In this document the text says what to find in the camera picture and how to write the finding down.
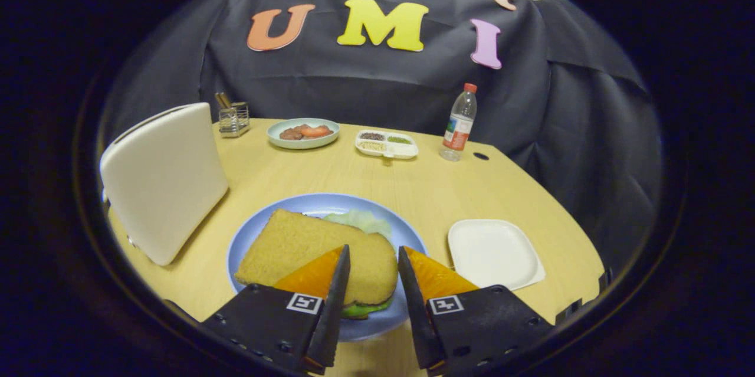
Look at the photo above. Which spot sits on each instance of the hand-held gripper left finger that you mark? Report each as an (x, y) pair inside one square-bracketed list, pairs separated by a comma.
[(333, 312)]

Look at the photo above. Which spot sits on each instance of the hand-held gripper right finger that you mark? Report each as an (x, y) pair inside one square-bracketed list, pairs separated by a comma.
[(416, 318)]

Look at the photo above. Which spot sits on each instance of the brown toast bread slice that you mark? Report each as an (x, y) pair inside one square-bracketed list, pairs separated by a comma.
[(295, 247)]

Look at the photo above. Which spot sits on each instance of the green lettuce leaf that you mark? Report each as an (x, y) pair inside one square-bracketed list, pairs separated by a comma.
[(363, 220)]

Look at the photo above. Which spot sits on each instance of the white square plate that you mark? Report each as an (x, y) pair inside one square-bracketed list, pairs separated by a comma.
[(492, 253)]

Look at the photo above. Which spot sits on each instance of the blue round plate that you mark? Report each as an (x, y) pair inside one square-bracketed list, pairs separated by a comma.
[(253, 229)]

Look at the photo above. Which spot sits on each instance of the white divided seasoning dish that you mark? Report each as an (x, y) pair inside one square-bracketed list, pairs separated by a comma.
[(407, 150)]

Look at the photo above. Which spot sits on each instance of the pale green round plate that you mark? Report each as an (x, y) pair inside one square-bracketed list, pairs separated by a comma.
[(304, 144)]

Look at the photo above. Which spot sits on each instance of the red tomato slice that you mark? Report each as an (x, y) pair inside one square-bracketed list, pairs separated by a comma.
[(317, 131)]

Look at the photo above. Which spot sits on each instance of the brown meat patty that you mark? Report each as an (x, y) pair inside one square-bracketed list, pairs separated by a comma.
[(290, 134)]

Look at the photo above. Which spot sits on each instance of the clear plastic water bottle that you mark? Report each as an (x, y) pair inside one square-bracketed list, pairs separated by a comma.
[(459, 126)]

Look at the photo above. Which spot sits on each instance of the white toaster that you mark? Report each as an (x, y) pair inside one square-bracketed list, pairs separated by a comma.
[(162, 188)]

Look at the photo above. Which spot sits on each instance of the black backdrop cloth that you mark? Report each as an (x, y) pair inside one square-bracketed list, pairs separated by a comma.
[(383, 88)]

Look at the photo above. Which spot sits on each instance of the wooden chopstick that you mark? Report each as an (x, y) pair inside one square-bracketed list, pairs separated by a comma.
[(225, 98), (219, 99)]

